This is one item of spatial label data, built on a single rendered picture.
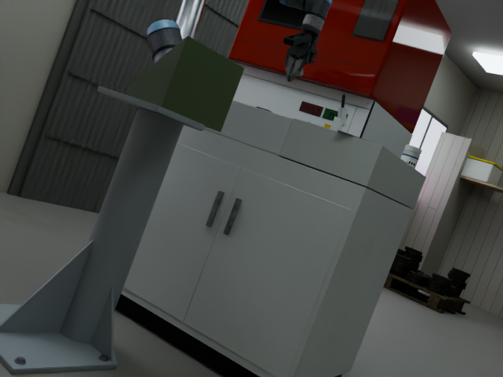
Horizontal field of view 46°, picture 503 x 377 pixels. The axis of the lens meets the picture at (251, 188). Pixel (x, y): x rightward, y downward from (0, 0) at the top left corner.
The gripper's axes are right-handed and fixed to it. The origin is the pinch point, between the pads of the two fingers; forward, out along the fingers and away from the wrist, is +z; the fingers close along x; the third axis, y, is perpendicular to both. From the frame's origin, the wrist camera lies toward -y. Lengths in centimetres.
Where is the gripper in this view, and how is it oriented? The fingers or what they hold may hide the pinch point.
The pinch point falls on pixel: (289, 77)
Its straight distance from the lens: 224.2
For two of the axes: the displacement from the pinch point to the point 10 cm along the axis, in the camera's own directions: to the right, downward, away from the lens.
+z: -3.6, 9.3, 0.4
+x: -8.0, -3.2, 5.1
